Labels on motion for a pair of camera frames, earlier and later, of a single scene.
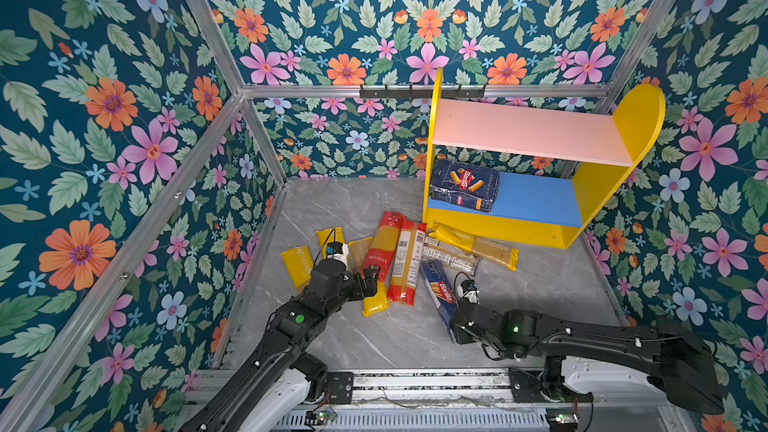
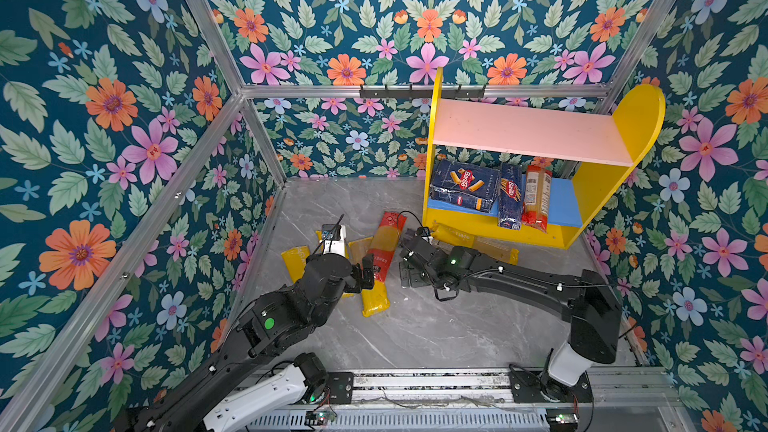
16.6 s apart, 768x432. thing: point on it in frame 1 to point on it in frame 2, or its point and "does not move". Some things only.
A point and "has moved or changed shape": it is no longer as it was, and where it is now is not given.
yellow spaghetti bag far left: (299, 263) does not move
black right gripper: (458, 336) to (411, 275)
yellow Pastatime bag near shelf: (501, 254) does not move
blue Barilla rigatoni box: (464, 185) does not move
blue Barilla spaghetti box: (440, 292) to (511, 196)
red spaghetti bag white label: (406, 262) has moved or changed shape
